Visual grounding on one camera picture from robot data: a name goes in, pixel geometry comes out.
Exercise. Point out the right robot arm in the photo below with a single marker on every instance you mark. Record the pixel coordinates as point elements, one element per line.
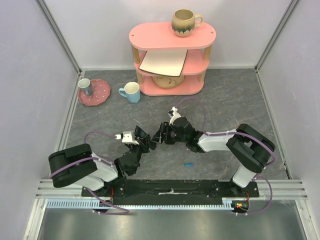
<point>252,149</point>

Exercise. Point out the pink dotted plate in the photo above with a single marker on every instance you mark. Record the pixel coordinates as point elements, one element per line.
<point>101,91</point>

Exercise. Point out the white square plate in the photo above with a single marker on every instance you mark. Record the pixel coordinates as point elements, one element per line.
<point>164,62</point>

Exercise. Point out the pink three-tier shelf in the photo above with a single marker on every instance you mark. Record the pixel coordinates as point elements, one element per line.
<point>160,36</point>

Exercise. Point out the beige floral bowl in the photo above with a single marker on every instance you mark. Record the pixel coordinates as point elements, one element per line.
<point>167,82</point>

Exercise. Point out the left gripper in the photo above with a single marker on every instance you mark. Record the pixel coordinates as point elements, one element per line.
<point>144,143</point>

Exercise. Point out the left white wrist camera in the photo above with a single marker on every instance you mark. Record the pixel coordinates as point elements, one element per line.
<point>127,137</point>

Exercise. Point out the aluminium front rail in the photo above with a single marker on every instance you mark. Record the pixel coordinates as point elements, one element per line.
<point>282,189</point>

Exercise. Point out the left aluminium frame post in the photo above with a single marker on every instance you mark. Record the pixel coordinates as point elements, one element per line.
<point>58,34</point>

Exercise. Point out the aluminium frame post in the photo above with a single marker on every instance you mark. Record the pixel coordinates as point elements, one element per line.
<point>277,32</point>
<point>58,34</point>

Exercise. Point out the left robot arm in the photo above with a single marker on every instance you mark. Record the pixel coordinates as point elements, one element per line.
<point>79,165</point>

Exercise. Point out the grey small mug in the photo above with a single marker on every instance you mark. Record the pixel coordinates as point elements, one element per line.
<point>86,86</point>

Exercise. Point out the right aluminium frame post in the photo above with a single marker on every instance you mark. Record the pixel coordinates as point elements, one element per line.
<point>277,32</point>

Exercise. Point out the blue battery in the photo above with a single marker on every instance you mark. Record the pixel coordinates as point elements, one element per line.
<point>189,164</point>

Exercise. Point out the beige ceramic mug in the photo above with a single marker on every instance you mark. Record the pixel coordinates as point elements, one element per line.
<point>184,21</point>

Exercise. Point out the light blue mug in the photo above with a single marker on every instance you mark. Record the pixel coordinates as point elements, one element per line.
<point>131,91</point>

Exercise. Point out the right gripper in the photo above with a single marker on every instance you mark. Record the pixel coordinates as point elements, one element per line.
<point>164,132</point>

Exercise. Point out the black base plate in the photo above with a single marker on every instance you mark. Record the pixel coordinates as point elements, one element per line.
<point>120,189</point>

